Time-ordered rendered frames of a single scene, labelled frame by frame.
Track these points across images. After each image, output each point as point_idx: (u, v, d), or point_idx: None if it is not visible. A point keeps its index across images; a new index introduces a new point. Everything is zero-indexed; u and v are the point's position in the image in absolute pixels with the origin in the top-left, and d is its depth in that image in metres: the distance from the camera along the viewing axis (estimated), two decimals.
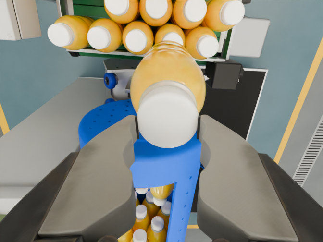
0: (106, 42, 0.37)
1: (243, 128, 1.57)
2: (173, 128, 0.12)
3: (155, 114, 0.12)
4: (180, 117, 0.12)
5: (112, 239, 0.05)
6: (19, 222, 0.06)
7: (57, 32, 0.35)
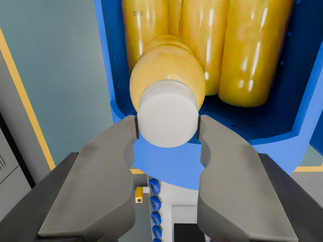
0: None
1: None
2: (173, 128, 0.12)
3: (155, 115, 0.12)
4: (180, 118, 0.12)
5: (112, 239, 0.05)
6: (19, 222, 0.06)
7: None
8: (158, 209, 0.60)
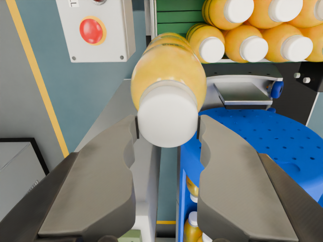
0: (222, 54, 0.33)
1: (300, 122, 1.43)
2: None
3: None
4: None
5: (112, 239, 0.05)
6: (19, 222, 0.06)
7: (166, 116, 0.12)
8: None
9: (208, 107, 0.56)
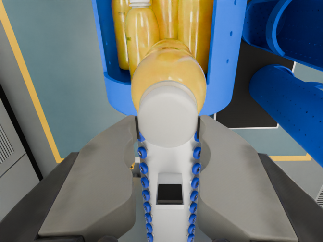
0: None
1: None
2: None
3: None
4: None
5: (112, 239, 0.05)
6: (19, 222, 0.06)
7: (166, 115, 0.12)
8: (145, 172, 0.74)
9: None
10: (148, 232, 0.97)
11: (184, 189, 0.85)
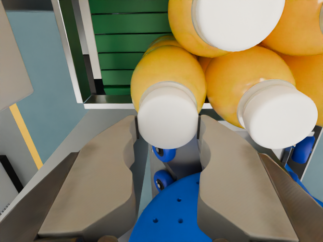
0: (192, 132, 0.12)
1: None
2: None
3: None
4: None
5: (112, 239, 0.05)
6: (19, 222, 0.06)
7: None
8: None
9: (189, 165, 0.35)
10: None
11: None
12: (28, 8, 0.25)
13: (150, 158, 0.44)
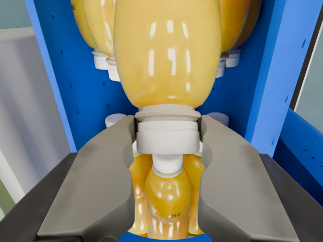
0: (192, 152, 0.12)
1: None
2: None
3: None
4: None
5: (112, 239, 0.05)
6: (18, 222, 0.06)
7: None
8: None
9: None
10: None
11: None
12: None
13: None
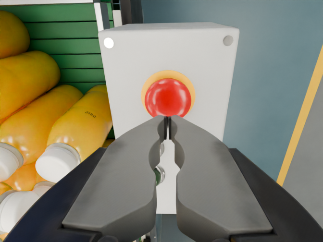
0: None
1: None
2: None
3: None
4: None
5: (112, 239, 0.05)
6: (47, 209, 0.06)
7: None
8: None
9: None
10: None
11: None
12: None
13: None
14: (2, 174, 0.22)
